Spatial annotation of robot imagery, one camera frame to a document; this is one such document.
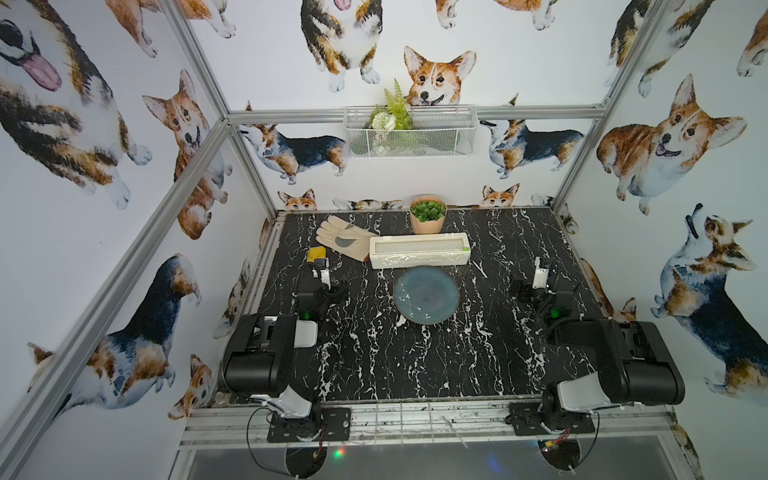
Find blue-grey ceramic plate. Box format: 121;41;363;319
393;266;460;325

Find cream plastic wrap dispenser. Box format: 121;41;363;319
369;233;471;269

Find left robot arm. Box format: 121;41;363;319
218;258;346;426

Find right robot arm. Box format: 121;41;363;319
509;257;686;416

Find yellow spatula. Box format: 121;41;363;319
307;246;327;263

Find beige work glove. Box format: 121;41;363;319
316;216;377;262

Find pink pot with succulent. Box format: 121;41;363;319
409;195;447;235

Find green fern with white flower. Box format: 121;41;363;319
366;80;414;156

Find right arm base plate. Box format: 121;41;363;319
504;403;596;436

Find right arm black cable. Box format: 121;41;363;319
539;413;601;472

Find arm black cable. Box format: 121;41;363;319
539;413;601;472
245;406;328;479

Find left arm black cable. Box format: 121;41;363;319
245;406;328;479

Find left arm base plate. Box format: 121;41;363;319
267;408;352;443

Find white wire wall basket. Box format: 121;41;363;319
343;106;479;159

